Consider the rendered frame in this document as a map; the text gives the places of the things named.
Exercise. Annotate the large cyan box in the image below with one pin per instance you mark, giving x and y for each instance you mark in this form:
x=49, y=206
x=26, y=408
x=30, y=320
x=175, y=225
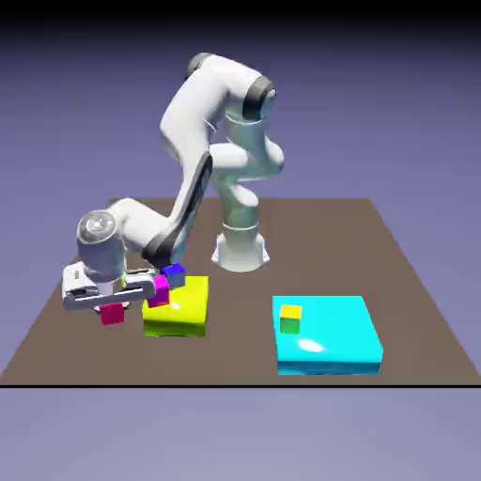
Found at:
x=330, y=330

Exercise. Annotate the small blue cube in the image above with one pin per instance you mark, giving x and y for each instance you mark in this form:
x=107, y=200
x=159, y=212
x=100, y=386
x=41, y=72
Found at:
x=175, y=274

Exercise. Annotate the small yellow cube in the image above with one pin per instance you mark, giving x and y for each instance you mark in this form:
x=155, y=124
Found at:
x=290, y=318

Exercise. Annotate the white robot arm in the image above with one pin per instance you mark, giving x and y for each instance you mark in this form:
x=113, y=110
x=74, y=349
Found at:
x=195, y=124

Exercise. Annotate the small red cube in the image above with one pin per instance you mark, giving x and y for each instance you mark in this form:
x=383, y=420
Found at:
x=112, y=314

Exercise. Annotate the small magenta cube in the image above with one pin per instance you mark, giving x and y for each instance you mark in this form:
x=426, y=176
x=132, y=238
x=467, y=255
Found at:
x=160, y=292

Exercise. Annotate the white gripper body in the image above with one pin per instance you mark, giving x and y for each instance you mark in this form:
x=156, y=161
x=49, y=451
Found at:
x=132, y=290

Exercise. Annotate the large yellow box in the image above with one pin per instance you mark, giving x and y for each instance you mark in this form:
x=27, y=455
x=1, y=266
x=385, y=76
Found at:
x=185, y=308

